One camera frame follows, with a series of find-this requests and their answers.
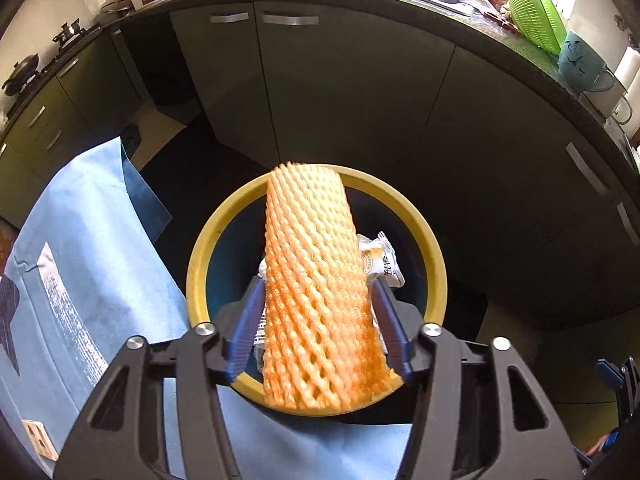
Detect orange foam fruit net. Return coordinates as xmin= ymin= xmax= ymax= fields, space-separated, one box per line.
xmin=262 ymin=164 xmax=398 ymax=413

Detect snack wrapper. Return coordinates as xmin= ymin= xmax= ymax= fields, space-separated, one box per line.
xmin=253 ymin=232 xmax=406 ymax=372

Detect beige cartoon cardboard box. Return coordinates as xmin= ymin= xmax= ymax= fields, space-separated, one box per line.
xmin=22 ymin=419 xmax=58 ymax=462

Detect yellow rimmed blue trash bin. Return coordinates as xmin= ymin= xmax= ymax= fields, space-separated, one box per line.
xmin=186 ymin=164 xmax=448 ymax=416

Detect blue printed tablecloth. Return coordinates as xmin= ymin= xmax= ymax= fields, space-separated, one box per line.
xmin=1 ymin=140 xmax=410 ymax=479

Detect teal ceramic mug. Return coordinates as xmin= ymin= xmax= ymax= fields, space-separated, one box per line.
xmin=558 ymin=30 xmax=615 ymax=93

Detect black wok with lid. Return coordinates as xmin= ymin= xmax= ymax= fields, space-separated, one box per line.
xmin=1 ymin=53 xmax=39 ymax=96

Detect small steel pot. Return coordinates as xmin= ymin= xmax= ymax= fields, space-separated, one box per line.
xmin=52 ymin=18 xmax=85 ymax=49

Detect green plastic colander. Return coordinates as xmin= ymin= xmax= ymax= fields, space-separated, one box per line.
xmin=509 ymin=0 xmax=567 ymax=56

